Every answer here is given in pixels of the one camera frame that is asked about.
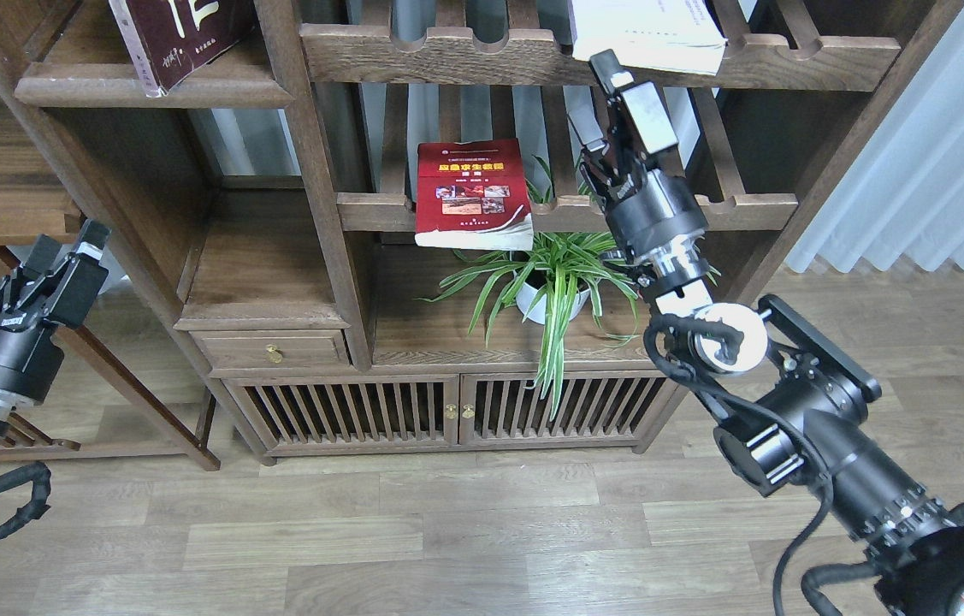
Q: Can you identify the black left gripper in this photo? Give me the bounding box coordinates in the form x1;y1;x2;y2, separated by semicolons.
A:
0;221;110;405

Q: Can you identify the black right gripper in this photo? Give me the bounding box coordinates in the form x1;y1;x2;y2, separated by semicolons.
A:
567;48;707;266

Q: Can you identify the white book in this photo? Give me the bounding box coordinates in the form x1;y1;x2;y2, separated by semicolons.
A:
568;1;727;75

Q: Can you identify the dark maroon book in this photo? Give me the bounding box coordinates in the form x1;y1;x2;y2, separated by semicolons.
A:
109;1;256;98

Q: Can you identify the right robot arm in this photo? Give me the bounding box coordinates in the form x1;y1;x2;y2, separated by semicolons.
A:
571;50;964;615

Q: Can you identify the wooden side table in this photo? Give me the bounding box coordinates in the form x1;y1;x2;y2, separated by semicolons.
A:
0;97;221;471

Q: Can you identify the red paperback book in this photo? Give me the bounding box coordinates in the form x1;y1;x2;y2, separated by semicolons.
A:
415;138;534;251

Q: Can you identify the green spider plant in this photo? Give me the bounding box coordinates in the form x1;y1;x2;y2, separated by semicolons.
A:
423;154;722;422

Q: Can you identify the small wooden drawer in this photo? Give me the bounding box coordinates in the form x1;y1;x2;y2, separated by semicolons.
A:
192;330;349;370

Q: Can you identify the white plant pot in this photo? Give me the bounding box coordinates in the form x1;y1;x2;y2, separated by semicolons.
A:
514;269;590;324

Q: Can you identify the dark wooden bookshelf cabinet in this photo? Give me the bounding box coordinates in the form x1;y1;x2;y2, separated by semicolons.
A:
0;0;964;467

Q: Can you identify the right slatted cabinet door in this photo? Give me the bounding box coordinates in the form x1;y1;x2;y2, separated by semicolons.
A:
458;370;677;453

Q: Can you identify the slatted cabinet door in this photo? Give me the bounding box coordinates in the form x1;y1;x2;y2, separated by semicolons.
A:
458;370;677;453
224;376;459;459

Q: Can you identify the white curtain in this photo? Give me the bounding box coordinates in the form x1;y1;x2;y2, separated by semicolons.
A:
785;8;964;272

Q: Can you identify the left slatted cabinet door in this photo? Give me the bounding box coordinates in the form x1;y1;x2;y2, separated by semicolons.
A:
224;376;459;459

